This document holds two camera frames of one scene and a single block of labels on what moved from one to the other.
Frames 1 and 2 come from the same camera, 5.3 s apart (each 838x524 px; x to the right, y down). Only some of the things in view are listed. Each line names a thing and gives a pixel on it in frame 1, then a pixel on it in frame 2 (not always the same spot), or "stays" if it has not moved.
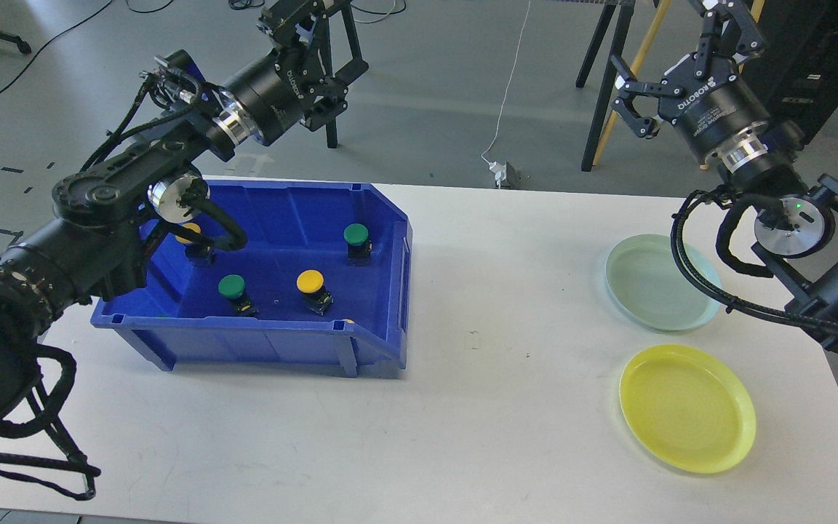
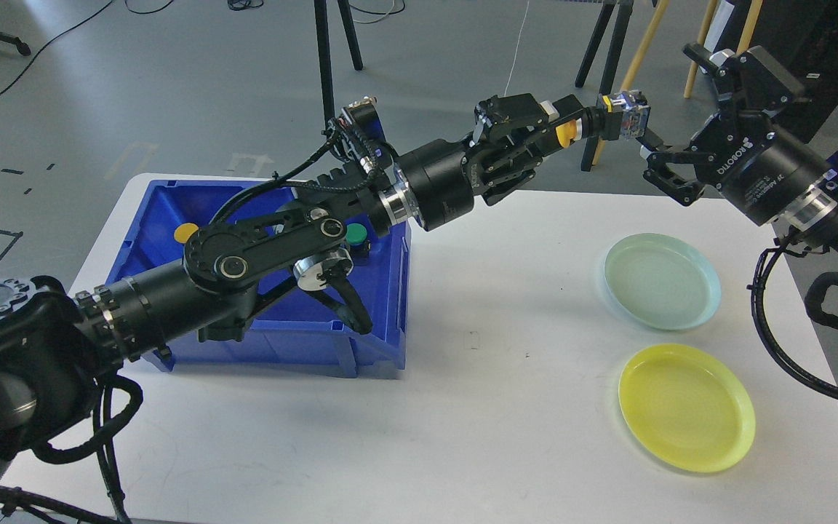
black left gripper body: (273, 94) -> (438, 183)
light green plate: (651, 287) stays
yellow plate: (688, 407) stays
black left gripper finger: (340, 63) -> (505, 168)
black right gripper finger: (629, 87) -> (663, 172)
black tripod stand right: (625, 17) stays
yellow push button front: (317, 299) -> (623, 113)
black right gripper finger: (728, 29) -> (748, 80)
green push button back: (359, 247) stays
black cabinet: (815, 52) stays
